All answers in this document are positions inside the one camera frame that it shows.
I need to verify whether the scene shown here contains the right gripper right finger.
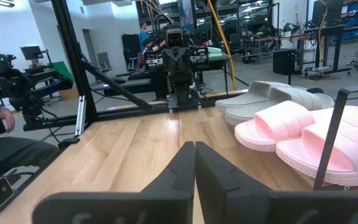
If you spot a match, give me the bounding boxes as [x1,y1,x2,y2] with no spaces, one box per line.
[195,141,358,224]

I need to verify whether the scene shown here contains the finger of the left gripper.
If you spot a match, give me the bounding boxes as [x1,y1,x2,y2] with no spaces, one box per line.
[163,51,178,75]
[177,51,192,75]

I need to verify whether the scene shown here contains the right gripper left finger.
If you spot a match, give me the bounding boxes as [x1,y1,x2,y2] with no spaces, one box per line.
[32,141,197,224]

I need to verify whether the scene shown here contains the grey rubber slide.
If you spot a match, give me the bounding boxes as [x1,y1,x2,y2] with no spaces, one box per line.
[224,86,335,127]
[214,80,291,114]

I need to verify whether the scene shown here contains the grey chair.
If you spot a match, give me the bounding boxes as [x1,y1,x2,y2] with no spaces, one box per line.
[96,52,112,73]

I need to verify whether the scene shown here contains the cardboard box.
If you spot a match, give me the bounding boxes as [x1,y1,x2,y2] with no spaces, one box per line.
[59,82,80,101]

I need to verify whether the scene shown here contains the green board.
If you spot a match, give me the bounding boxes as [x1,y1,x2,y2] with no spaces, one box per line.
[52,60,75,83]

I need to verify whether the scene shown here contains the black draped stand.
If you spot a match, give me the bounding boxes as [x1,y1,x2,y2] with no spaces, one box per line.
[272,49,298,76]

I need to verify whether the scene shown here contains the monitor on stand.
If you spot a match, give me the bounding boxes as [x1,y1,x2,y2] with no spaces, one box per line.
[19,45,45,68]

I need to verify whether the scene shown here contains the black standing desk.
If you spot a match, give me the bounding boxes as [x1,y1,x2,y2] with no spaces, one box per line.
[303,24,354,75]

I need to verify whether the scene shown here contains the blue storage bins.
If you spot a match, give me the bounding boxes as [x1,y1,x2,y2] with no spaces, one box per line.
[342,2,358,41]

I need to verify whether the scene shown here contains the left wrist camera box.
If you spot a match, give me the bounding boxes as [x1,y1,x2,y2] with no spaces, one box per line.
[165,28,185,48]

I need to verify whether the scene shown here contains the yellow hose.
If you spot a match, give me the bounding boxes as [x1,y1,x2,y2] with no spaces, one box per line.
[206,0,237,91]

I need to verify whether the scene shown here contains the black metal rig frame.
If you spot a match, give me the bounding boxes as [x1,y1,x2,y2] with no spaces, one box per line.
[0,0,250,224]

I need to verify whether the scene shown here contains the silver aluminium bracket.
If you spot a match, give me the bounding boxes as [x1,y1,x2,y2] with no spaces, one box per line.
[75,95,87,137]

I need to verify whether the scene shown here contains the wooden shelf black metal frame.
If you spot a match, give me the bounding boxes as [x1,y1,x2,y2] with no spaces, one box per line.
[211,73,358,192]

